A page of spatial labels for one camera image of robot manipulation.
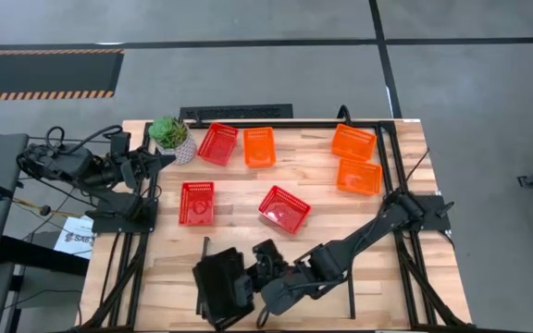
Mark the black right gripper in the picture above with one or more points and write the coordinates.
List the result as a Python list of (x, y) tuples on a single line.
[(271, 266)]

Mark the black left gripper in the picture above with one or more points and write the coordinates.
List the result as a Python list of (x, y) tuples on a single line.
[(130, 168)]

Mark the black plastic basket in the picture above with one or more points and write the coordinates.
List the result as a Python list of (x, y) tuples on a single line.
[(220, 287)]

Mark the red plastic basket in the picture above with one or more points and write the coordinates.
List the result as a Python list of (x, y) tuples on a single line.
[(197, 203), (284, 210), (218, 144)]

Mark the orange plastic basket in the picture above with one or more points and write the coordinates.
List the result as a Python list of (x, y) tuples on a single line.
[(353, 142), (259, 148), (359, 178)]

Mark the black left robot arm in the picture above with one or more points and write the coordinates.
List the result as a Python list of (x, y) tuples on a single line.
[(63, 164)]

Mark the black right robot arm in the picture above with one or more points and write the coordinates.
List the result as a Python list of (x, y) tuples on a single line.
[(340, 259)]

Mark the succulent in patterned white pot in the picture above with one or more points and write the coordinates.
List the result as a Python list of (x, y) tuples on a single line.
[(181, 152)]

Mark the white printed paper sheet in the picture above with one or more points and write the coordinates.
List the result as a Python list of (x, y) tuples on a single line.
[(77, 240)]

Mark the black furniture beam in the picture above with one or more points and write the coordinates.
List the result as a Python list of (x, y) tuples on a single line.
[(40, 254)]

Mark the black hazard-striped floor mat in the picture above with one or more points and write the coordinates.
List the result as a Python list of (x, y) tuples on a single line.
[(40, 71)]

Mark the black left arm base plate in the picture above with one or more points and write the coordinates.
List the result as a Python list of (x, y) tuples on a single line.
[(146, 224)]

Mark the black aluminium table frame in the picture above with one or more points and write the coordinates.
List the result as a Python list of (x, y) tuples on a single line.
[(294, 124)]

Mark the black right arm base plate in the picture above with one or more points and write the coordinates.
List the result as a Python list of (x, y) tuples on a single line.
[(435, 217)]

